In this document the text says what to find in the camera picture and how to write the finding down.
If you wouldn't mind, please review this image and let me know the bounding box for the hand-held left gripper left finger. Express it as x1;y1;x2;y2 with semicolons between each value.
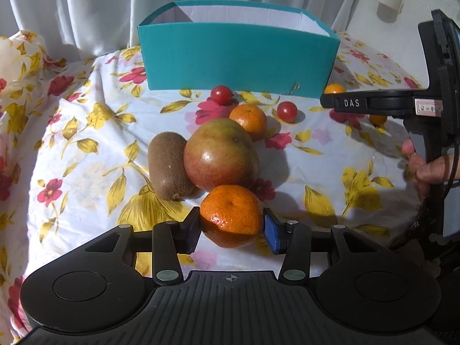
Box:
83;206;201;286

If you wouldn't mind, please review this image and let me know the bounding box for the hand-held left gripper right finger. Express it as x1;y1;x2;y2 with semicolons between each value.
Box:
263;208;390;285

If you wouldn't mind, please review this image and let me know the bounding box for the red cherry tomato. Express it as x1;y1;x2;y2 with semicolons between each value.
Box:
277;101;298;123
210;85;233;105

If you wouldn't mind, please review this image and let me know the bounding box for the large tangerine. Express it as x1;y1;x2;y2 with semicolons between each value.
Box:
200;185;265;249

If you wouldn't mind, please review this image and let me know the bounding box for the brown kiwi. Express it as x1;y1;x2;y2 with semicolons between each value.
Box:
147;132;196;202

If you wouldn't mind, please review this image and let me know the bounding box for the small tangerine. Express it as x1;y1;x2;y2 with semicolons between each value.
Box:
229;103;267;141

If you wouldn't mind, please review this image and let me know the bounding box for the green-red apple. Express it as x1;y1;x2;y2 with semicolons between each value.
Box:
183;118;260;192

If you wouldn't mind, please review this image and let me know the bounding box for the teal cardboard box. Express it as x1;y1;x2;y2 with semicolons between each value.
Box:
137;1;341;98

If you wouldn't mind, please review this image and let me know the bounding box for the person's right hand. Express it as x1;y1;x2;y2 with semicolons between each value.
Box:
402;139;448;202

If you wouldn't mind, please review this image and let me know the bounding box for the floral printed cloth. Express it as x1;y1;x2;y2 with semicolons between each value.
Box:
0;30;460;345

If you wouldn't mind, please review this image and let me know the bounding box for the white curtain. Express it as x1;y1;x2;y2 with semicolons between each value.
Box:
0;0;378;58

